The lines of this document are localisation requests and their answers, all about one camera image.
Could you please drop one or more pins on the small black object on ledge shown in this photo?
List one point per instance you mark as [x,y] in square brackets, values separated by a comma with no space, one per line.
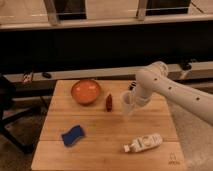
[46,75]

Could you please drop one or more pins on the black clamp on ledge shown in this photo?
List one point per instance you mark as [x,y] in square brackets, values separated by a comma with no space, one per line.
[186,65]

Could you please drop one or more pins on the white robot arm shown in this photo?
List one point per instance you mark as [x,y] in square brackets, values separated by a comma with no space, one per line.
[154,78]

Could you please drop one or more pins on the small red-brown bottle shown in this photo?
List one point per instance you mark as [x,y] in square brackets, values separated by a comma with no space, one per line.
[109,103]

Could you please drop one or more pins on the white lotion bottle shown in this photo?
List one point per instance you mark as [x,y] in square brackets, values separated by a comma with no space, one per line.
[144,143]

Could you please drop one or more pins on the white ceramic cup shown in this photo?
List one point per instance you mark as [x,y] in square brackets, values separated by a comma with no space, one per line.
[127,102]

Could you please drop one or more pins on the black striped case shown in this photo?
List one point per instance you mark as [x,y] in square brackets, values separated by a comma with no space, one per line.
[132,85]

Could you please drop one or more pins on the blue sponge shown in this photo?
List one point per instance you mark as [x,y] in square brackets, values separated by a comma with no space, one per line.
[73,135]

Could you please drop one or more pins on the orange bowl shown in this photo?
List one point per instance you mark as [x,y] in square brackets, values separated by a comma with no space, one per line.
[85,91]

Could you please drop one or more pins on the striped item on ledge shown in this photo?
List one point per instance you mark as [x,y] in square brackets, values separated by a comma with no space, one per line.
[27,77]

